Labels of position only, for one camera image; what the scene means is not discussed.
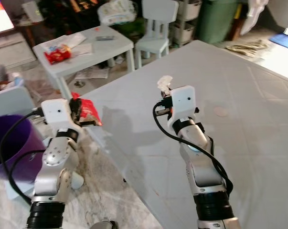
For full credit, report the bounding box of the white tissue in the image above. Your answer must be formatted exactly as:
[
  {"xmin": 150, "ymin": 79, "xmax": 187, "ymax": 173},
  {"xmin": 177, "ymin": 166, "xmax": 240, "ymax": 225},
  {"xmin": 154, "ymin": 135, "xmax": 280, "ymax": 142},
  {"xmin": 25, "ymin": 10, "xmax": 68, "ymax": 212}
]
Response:
[{"xmin": 157, "ymin": 75, "xmax": 174, "ymax": 94}]

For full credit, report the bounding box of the red snack wrapper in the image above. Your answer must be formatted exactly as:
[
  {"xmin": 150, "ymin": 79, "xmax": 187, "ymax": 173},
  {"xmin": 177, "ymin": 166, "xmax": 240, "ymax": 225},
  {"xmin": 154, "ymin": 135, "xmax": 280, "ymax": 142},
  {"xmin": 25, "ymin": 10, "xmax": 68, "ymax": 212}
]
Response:
[{"xmin": 70, "ymin": 93, "xmax": 103, "ymax": 127}]

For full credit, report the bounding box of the purple plastic rubbish bin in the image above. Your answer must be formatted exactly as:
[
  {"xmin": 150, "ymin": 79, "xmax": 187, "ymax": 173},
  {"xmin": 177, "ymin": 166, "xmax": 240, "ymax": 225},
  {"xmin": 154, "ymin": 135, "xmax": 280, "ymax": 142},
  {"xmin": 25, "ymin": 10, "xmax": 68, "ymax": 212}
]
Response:
[{"xmin": 0, "ymin": 114, "xmax": 47, "ymax": 185}]

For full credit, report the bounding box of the large green bin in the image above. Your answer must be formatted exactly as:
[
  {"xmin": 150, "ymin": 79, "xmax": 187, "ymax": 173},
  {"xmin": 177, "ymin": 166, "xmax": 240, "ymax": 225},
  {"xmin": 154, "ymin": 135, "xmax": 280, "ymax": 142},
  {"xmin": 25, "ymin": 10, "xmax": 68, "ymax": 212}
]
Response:
[{"xmin": 196, "ymin": 0, "xmax": 240, "ymax": 45}]

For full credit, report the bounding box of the newspaper sheet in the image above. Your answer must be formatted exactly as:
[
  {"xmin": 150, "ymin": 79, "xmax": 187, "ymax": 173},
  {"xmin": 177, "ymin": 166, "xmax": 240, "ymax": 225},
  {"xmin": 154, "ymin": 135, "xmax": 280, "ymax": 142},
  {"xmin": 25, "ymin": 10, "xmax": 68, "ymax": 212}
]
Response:
[{"xmin": 73, "ymin": 67, "xmax": 109, "ymax": 80}]

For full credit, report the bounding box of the red snack packet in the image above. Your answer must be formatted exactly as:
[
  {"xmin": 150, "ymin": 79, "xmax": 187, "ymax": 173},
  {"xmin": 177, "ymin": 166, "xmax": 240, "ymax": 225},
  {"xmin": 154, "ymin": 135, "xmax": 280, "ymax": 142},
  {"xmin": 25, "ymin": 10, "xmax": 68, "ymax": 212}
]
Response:
[{"xmin": 44, "ymin": 44, "xmax": 73, "ymax": 65}]

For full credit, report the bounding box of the small white plastic table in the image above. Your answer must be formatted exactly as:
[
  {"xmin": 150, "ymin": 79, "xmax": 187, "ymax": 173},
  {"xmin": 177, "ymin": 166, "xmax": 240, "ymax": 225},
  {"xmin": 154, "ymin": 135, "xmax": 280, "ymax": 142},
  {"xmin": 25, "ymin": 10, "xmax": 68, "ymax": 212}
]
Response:
[{"xmin": 32, "ymin": 26, "xmax": 135, "ymax": 99}]

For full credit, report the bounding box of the white drawer shelf unit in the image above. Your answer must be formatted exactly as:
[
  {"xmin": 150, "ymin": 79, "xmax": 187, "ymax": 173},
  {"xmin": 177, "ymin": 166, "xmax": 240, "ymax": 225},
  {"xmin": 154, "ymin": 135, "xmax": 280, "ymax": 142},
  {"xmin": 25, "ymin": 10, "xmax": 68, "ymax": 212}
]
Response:
[{"xmin": 170, "ymin": 0, "xmax": 202, "ymax": 46}]

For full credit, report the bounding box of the white paper sheet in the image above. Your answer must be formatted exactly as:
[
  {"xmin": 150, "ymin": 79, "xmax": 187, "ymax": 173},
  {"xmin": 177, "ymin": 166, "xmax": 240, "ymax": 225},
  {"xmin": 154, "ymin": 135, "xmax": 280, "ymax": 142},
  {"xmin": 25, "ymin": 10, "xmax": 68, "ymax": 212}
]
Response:
[{"xmin": 55, "ymin": 32, "xmax": 93, "ymax": 56}]

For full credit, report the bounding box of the large grey folding table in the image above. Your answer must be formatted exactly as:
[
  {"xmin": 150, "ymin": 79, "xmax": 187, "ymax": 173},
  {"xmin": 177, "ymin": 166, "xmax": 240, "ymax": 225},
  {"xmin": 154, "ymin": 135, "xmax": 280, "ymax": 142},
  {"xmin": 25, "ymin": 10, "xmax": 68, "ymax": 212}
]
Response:
[{"xmin": 81, "ymin": 40, "xmax": 288, "ymax": 229}]

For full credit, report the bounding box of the white plastic bag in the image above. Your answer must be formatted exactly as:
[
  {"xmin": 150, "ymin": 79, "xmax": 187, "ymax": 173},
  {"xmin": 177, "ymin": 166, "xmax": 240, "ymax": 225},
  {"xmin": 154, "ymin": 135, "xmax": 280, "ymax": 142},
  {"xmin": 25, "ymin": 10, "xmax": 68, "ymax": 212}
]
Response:
[{"xmin": 98, "ymin": 0, "xmax": 138, "ymax": 25}]

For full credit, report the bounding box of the white television cabinet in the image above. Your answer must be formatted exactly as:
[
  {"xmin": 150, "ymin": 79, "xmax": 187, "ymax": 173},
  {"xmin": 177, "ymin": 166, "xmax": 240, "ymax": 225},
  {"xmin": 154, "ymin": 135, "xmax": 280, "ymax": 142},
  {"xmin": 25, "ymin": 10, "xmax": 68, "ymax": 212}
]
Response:
[{"xmin": 0, "ymin": 32, "xmax": 37, "ymax": 54}]

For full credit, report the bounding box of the grey robot foot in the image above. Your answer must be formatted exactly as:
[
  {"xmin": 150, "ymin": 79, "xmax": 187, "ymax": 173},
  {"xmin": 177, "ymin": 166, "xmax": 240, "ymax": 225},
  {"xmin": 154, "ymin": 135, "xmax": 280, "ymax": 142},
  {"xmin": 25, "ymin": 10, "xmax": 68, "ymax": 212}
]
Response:
[{"xmin": 91, "ymin": 220, "xmax": 118, "ymax": 229}]

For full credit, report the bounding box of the white router box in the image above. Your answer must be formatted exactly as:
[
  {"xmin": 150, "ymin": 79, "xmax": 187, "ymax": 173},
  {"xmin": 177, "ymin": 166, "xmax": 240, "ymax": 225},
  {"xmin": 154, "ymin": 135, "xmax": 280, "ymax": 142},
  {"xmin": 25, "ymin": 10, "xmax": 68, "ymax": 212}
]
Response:
[{"xmin": 22, "ymin": 1, "xmax": 45, "ymax": 24}]

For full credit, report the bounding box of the white hanging garment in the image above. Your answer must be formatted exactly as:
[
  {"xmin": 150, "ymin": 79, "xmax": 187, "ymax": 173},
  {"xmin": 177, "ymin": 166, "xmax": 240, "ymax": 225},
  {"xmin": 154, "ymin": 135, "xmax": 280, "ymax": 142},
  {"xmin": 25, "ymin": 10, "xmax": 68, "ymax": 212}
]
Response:
[{"xmin": 241, "ymin": 0, "xmax": 270, "ymax": 35}]

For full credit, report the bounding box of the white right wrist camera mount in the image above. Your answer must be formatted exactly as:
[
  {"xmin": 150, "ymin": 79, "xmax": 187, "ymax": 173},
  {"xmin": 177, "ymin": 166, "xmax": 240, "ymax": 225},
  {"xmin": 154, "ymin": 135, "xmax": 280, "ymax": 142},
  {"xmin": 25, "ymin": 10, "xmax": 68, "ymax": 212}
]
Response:
[{"xmin": 166, "ymin": 86, "xmax": 197, "ymax": 132}]

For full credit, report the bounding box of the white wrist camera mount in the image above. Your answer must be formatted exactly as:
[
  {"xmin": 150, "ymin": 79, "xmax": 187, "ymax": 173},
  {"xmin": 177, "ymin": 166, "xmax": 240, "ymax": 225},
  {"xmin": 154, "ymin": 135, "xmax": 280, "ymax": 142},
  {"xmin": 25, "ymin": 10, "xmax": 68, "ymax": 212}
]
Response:
[
  {"xmin": 166, "ymin": 86, "xmax": 197, "ymax": 132},
  {"xmin": 41, "ymin": 99, "xmax": 79, "ymax": 138}
]

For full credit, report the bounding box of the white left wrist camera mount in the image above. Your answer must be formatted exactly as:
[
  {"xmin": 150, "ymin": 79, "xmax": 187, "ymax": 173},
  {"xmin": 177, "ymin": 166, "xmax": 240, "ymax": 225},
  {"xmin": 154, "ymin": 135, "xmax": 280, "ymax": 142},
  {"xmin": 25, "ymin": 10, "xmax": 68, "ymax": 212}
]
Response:
[{"xmin": 41, "ymin": 99, "xmax": 79, "ymax": 138}]

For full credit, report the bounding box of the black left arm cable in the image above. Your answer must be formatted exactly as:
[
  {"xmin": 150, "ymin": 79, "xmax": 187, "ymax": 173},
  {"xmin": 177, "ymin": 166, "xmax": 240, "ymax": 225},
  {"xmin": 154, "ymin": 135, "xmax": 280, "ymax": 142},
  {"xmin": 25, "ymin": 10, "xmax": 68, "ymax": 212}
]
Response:
[{"xmin": 0, "ymin": 109, "xmax": 44, "ymax": 204}]

